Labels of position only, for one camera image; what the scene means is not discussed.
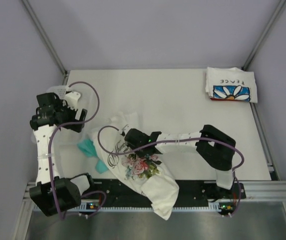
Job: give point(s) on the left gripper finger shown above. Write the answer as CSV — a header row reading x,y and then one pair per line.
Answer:
x,y
73,126
82,116

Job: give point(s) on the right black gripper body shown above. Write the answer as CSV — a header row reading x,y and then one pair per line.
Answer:
x,y
141,153

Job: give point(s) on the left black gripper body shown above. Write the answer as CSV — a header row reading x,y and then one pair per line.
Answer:
x,y
67,114

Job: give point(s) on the teal t-shirt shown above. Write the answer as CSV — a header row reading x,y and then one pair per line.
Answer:
x,y
88,149

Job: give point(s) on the white floral print t-shirt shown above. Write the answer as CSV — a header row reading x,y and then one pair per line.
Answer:
x,y
147,176

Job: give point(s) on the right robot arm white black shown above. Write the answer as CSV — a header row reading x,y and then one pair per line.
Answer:
x,y
213,145

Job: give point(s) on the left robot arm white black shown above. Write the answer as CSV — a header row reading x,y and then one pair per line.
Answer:
x,y
53,192

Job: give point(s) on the white plastic laundry basket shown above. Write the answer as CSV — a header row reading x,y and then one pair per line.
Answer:
x,y
42,131

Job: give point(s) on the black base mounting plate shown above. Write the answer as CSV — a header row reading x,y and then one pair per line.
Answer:
x,y
192,193

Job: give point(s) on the folded white daisy t-shirt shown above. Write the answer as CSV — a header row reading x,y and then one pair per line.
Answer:
x,y
231,84

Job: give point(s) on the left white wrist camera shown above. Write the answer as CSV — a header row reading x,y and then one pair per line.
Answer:
x,y
71,100

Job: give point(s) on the grey slotted cable duct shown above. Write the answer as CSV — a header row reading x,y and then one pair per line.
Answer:
x,y
212,207

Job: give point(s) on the left aluminium corner post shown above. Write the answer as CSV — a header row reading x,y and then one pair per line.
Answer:
x,y
43,35

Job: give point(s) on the aluminium corner post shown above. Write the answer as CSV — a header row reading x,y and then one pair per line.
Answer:
x,y
43,35
280,7

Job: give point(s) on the right aluminium corner post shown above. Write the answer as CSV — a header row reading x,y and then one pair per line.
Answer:
x,y
280,7

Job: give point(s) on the aluminium front frame rail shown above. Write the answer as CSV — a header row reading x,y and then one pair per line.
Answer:
x,y
262,191

